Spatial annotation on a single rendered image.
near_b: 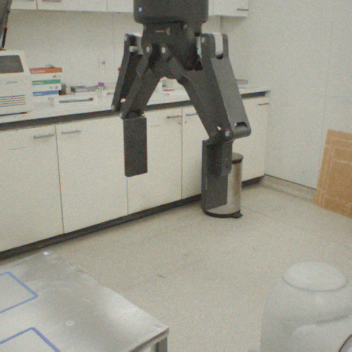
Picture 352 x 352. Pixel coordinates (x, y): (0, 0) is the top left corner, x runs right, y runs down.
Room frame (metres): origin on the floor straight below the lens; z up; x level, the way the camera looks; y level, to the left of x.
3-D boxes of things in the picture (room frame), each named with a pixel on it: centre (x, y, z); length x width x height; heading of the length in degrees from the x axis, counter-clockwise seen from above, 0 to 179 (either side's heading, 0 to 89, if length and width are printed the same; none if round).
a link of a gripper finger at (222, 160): (0.40, -0.05, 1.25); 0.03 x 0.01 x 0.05; 39
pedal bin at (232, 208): (3.29, -0.40, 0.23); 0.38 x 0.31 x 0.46; 39
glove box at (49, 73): (3.16, 0.89, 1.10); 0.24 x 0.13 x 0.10; 128
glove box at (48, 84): (3.15, 0.91, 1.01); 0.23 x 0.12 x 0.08; 128
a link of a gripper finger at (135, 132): (0.52, 0.04, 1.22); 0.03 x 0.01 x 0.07; 129
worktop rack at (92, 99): (2.95, 0.65, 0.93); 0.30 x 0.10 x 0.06; 121
